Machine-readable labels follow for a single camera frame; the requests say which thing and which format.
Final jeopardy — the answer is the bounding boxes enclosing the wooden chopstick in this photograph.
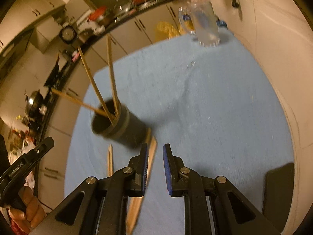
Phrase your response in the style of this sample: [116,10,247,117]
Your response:
[106,34,120,118]
[126,135,158,235]
[77,46,115,124]
[107,144,113,176]
[51,88,115,118]

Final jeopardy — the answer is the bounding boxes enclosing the black utensil holder cup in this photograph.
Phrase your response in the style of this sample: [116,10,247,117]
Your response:
[91,104,148,149]

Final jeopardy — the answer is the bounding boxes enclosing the left hand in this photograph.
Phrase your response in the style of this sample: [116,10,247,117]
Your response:
[8,186,47,234]

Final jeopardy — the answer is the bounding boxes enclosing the black wok pot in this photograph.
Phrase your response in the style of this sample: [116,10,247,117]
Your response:
[25,90,43,118]

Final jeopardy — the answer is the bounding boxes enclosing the blue towel mat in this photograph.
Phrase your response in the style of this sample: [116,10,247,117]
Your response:
[64,29,295,235]

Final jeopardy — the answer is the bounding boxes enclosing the black phone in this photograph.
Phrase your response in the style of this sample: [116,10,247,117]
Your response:
[262,162,294,232]

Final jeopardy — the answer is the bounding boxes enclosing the yellow plastic bag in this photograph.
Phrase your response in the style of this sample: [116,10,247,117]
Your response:
[155,21,187,41]

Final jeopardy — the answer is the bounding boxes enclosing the rice cooker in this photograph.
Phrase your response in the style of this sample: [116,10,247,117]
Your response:
[59,25,77,44]

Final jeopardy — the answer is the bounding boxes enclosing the clear plastic measuring jug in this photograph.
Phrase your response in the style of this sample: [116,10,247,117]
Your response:
[178,1,220,47]

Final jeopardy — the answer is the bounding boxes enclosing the red basin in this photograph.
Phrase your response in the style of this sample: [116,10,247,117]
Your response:
[88,6,107,21]

